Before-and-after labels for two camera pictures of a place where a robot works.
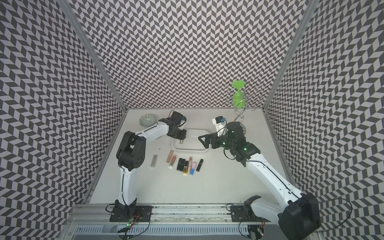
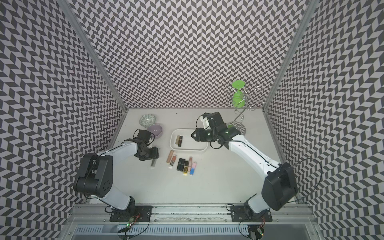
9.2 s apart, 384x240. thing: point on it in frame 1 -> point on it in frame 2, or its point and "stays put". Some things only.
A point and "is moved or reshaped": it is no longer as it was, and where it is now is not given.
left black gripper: x=182 y=136 -> x=155 y=154
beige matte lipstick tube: x=169 y=156 stays put
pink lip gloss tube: x=190 y=164 stays put
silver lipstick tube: x=154 y=161 stays put
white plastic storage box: x=192 y=142 stays put
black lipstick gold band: x=199 y=166 is moved or reshaped
